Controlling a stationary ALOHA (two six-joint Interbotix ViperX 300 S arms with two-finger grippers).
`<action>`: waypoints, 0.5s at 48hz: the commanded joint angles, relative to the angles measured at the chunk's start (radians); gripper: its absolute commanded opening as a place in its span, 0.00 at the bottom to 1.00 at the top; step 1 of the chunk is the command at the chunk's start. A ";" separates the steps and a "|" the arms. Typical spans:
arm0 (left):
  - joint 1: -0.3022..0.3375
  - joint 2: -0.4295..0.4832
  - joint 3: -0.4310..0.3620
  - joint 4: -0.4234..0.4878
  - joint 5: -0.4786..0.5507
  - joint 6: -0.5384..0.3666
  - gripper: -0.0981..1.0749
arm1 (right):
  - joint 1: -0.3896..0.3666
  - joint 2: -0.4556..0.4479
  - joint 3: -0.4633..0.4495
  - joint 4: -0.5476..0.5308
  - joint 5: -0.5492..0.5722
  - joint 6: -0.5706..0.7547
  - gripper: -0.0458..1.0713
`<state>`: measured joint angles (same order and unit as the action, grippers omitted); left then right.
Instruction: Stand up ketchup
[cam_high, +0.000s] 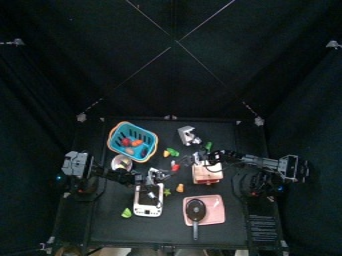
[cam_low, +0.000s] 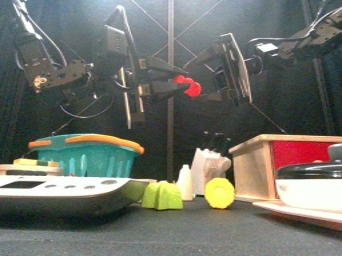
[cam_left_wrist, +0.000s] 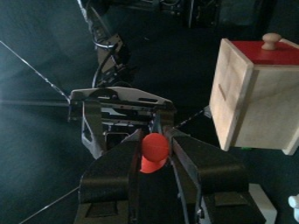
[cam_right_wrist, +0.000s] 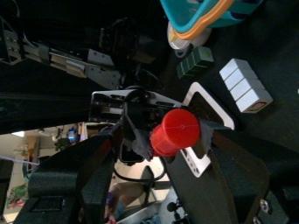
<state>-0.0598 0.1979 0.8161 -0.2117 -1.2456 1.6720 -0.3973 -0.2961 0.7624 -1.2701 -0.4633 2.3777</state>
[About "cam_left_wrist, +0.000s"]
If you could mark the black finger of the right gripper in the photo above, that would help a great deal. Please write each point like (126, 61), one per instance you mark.
(93, 131)
(163, 119)

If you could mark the red toy ketchup bottle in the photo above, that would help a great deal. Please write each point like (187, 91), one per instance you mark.
(155, 148)

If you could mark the pale white toy piece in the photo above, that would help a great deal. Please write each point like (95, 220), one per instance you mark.
(294, 207)

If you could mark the light wooden box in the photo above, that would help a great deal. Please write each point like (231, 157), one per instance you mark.
(257, 108)

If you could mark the dark background gear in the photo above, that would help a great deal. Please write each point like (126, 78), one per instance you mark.
(194, 10)

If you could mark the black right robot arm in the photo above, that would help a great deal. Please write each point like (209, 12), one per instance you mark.
(107, 49)

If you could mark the red lid with wooden knob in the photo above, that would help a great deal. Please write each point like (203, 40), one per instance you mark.
(269, 49)

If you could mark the white flat block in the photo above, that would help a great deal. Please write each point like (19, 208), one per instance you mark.
(263, 204)

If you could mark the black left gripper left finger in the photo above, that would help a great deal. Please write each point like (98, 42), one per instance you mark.
(109, 180)

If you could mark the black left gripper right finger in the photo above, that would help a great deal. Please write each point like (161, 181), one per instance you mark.
(210, 169)

